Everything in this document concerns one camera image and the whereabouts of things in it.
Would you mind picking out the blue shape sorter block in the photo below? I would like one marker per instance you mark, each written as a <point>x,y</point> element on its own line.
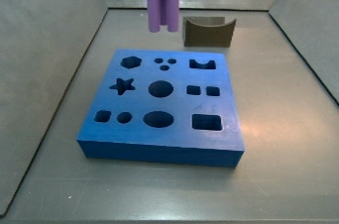
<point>164,109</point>

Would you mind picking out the dark olive curved block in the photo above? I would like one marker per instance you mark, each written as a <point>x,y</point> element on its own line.
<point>207,32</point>

